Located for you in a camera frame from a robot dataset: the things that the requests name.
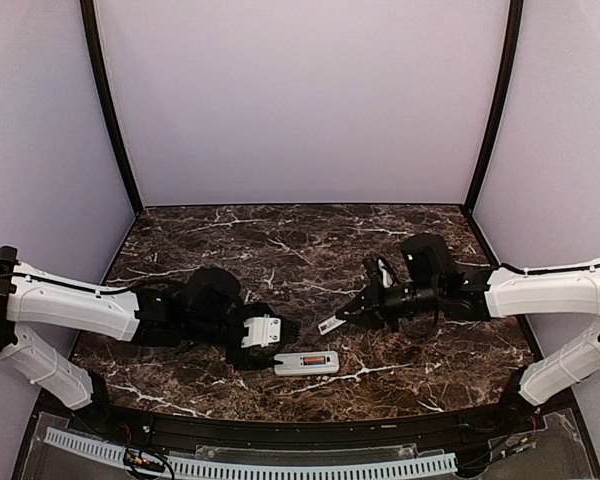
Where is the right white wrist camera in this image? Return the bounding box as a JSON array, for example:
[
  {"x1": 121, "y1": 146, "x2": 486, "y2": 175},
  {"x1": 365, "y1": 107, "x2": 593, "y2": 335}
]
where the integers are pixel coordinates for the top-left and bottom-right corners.
[{"x1": 363, "y1": 256, "x2": 399, "y2": 288}]

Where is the right black frame post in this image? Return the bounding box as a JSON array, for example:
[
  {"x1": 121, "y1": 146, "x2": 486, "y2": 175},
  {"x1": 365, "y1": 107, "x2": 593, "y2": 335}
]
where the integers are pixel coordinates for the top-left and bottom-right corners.
[{"x1": 463, "y1": 0, "x2": 524, "y2": 217}]

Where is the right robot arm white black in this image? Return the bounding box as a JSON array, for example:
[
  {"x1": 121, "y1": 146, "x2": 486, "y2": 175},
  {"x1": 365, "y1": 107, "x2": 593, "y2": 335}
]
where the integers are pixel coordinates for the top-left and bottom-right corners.
[{"x1": 319, "y1": 234, "x2": 600, "y2": 434}]

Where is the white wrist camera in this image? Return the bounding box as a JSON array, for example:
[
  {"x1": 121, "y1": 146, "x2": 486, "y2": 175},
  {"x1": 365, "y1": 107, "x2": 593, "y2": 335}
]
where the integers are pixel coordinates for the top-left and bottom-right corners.
[
  {"x1": 241, "y1": 315, "x2": 299, "y2": 349},
  {"x1": 363, "y1": 256, "x2": 399, "y2": 288}
]

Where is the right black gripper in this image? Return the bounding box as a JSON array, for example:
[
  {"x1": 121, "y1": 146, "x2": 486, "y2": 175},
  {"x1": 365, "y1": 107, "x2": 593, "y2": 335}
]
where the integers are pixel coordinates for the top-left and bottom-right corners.
[{"x1": 336, "y1": 273, "x2": 442, "y2": 332}]

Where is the black front rail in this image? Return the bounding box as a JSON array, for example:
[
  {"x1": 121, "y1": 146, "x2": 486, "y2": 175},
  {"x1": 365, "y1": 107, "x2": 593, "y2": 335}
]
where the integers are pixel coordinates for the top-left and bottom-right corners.
[{"x1": 100, "y1": 405, "x2": 533, "y2": 452}]

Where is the orange AAA battery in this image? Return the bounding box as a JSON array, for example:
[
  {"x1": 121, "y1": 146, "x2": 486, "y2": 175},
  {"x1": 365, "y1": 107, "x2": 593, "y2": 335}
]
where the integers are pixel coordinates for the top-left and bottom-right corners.
[{"x1": 303, "y1": 356, "x2": 327, "y2": 365}]

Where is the white remote control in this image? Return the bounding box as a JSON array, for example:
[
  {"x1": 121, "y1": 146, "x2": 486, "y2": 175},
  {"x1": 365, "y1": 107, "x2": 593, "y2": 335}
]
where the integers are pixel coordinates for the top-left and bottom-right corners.
[{"x1": 274, "y1": 351, "x2": 340, "y2": 377}]

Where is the white slotted cable duct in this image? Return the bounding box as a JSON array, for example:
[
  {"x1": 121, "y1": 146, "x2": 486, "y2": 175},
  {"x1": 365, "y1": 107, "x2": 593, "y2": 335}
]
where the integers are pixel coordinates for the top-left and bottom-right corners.
[{"x1": 43, "y1": 427, "x2": 458, "y2": 479}]

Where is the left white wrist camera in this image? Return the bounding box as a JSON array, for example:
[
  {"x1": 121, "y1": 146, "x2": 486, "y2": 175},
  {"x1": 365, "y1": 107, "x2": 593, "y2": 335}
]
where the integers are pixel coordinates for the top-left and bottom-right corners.
[{"x1": 241, "y1": 315, "x2": 299, "y2": 349}]

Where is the white battery cover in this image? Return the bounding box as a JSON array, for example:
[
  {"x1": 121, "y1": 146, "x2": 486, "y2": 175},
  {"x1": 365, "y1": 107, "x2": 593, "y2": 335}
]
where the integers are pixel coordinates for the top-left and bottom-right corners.
[{"x1": 318, "y1": 316, "x2": 345, "y2": 335}]

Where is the black frame post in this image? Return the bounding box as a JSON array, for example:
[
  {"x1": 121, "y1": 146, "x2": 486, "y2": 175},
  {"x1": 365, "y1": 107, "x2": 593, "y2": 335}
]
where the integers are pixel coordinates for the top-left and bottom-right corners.
[
  {"x1": 79, "y1": 0, "x2": 144, "y2": 216},
  {"x1": 463, "y1": 0, "x2": 524, "y2": 217}
]

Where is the left black frame post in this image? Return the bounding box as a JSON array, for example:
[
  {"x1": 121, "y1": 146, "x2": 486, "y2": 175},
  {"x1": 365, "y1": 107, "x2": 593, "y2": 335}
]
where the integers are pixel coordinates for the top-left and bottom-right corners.
[{"x1": 79, "y1": 0, "x2": 144, "y2": 216}]

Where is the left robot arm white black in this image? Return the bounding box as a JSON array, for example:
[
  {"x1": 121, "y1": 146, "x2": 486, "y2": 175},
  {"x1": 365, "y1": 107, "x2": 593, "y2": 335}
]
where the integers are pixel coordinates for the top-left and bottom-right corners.
[{"x1": 0, "y1": 246, "x2": 286, "y2": 436}]

